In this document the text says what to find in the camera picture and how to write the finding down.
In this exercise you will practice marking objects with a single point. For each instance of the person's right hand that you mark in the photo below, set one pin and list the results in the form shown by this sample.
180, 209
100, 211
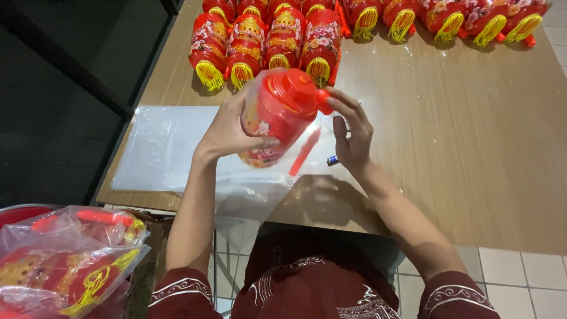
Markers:
359, 141

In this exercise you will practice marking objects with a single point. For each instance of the person's left hand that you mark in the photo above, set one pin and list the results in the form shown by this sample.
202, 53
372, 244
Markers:
223, 133

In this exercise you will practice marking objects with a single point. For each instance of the red floral plastic lantern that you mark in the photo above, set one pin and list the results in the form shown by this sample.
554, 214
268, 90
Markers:
283, 115

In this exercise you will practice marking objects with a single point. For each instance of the clear plastic bag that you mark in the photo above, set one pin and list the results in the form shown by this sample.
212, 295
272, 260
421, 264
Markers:
248, 195

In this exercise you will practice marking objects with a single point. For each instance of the small blue battery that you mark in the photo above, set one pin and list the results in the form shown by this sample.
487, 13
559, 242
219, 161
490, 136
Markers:
332, 160

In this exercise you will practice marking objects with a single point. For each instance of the stack of clear plastic sheets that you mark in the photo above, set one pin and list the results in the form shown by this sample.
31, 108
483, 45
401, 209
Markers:
164, 146

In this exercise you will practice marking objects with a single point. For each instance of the rows of red tasselled lanterns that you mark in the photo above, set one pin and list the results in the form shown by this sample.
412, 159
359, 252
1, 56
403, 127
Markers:
283, 40

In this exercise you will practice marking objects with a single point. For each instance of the brown cardboard carton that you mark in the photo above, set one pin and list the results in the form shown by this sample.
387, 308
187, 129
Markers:
148, 266

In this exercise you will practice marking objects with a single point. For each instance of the person's maroon embroidered garment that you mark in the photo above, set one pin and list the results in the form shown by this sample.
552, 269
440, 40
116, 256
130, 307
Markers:
310, 288

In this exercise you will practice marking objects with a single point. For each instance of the black metal bar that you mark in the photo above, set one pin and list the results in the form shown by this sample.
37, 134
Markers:
66, 62

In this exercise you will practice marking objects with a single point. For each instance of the heap of bagged lanterns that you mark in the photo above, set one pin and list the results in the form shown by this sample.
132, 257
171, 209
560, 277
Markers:
57, 266

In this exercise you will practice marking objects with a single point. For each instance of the red round chair seat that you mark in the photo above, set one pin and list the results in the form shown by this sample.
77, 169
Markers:
22, 213

